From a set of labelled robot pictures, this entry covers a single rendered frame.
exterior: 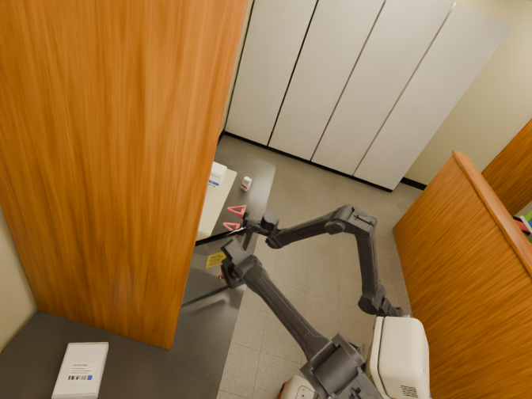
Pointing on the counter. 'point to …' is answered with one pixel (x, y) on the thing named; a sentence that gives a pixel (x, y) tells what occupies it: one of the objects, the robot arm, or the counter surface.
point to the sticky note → (215, 259)
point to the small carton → (217, 175)
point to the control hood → (213, 199)
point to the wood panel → (112, 150)
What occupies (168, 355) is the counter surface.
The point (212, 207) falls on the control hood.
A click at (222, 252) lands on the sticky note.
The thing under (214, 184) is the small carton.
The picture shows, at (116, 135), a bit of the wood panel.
